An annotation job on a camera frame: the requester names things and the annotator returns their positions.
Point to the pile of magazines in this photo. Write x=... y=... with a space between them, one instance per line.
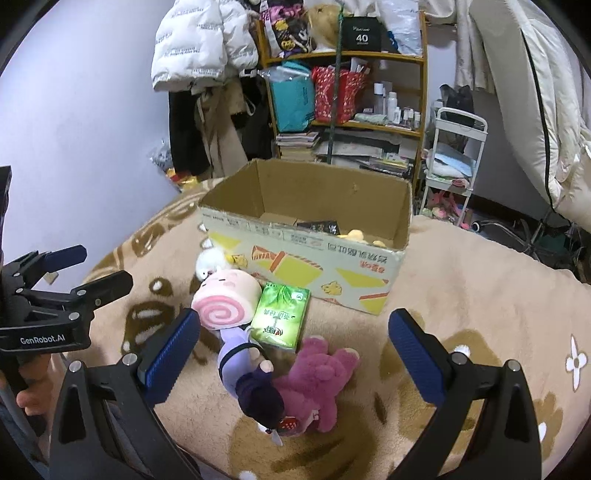
x=369 y=159

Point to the black box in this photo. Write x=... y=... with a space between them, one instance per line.
x=364 y=34

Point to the group of white bottles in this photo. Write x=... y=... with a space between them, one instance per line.
x=392 y=106

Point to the white trolley cart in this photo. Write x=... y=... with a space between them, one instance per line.
x=480 y=134

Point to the green pole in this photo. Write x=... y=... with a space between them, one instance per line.
x=336 y=92

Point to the stack of books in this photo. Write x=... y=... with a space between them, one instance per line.
x=295 y=145

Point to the cardboard box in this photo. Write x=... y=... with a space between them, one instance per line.
x=295 y=263

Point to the black coat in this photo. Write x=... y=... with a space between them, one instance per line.
x=184 y=134

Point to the teal bag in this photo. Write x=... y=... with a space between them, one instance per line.
x=291 y=101

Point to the black pink patterned bag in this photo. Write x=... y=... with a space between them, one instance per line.
x=286 y=27

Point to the folded light cloths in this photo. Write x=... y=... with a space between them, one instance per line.
x=450 y=161

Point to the beige hanging garment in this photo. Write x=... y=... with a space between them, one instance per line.
x=221 y=134

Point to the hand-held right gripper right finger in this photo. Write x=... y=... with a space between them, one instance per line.
x=413 y=355

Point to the dark hanging garment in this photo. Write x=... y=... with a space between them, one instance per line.
x=256 y=120

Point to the green tissue pack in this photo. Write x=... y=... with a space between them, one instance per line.
x=279 y=318

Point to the purple doll plush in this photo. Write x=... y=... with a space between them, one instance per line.
x=240 y=360

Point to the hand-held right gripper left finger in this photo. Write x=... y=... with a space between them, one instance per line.
x=168 y=360

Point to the dark shiny packet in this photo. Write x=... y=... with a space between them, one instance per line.
x=318 y=226

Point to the pink swirl roll plush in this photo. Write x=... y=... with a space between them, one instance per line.
x=221 y=304

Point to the person's left hand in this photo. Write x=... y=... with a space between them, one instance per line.
x=33 y=398

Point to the yellow plush toy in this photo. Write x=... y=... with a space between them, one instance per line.
x=358 y=236

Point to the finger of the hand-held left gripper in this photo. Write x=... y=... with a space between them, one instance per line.
x=67 y=258
x=108 y=284

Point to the white puffer jacket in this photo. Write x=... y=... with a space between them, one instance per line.
x=198 y=41

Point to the cream mattress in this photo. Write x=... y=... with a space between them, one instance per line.
x=554 y=92

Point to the pale green cloth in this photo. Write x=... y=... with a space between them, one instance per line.
x=369 y=119

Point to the beige printed blanket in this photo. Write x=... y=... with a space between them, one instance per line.
x=461 y=286

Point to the red patterned bag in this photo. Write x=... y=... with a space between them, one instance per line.
x=337 y=97

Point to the wooden shelf unit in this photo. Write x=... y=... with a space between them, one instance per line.
x=415 y=92

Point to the clear plastic bag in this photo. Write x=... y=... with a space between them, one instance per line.
x=401 y=23

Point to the small white plush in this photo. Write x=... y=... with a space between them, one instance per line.
x=210 y=263

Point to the yellow red stuffed toy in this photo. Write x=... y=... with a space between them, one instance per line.
x=182 y=180

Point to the pink bear plush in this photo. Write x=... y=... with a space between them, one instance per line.
x=314 y=383

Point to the floral curtain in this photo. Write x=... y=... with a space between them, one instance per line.
x=443 y=27

